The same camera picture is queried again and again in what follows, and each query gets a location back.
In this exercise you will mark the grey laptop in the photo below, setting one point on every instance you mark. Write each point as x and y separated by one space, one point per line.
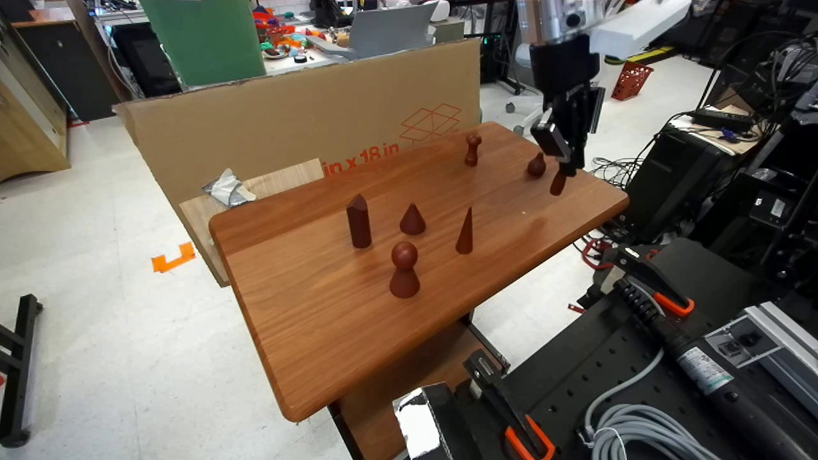
390 29

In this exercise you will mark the brown teardrop wooden piece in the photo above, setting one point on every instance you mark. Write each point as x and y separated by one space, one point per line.
534 166

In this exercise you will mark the light wooden cabinet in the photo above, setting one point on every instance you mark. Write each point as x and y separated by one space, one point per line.
28 119

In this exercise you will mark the small brown hourglass wooden piece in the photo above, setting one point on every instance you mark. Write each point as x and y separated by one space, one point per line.
472 151

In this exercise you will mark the printed paper label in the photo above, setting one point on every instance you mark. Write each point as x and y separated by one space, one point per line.
739 341

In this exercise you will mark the black equipment cart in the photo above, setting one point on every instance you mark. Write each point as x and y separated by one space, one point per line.
680 174

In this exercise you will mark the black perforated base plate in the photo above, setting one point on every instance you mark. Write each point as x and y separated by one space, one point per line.
588 365

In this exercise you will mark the red plastic basket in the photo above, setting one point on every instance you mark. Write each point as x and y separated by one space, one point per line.
633 80

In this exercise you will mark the slim brown wooden pawn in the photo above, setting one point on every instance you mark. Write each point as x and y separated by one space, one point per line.
557 181

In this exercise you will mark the large cardboard box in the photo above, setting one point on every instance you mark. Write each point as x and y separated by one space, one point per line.
281 128

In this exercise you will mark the wooden table base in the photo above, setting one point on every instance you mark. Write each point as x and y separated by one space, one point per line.
399 383

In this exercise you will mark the tall slim brown wooden cone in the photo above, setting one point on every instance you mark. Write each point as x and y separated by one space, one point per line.
464 236

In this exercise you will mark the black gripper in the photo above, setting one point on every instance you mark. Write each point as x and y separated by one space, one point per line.
579 106

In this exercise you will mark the shiny metal block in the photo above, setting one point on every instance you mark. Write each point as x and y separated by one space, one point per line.
417 423

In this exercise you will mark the black cabinet with wooden top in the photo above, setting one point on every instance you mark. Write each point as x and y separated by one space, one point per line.
64 60

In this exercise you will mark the brown bullet-shaped wooden piece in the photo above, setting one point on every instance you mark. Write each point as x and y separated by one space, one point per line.
358 222

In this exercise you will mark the green board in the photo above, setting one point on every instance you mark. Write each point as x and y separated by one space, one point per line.
205 39

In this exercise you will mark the crumpled silver foil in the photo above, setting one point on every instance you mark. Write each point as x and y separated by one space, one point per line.
228 188

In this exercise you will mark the black metal floor stand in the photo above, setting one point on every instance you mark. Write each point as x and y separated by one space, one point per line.
17 373

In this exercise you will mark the aluminium rail profile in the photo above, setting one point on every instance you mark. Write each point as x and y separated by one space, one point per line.
787 345

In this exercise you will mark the black cylindrical tube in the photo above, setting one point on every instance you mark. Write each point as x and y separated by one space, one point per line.
725 387

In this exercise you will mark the brown ball-topped wooden pawn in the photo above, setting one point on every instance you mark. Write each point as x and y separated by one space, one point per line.
405 273

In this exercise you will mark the short brown wooden cone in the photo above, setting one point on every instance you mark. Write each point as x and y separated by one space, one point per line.
412 220

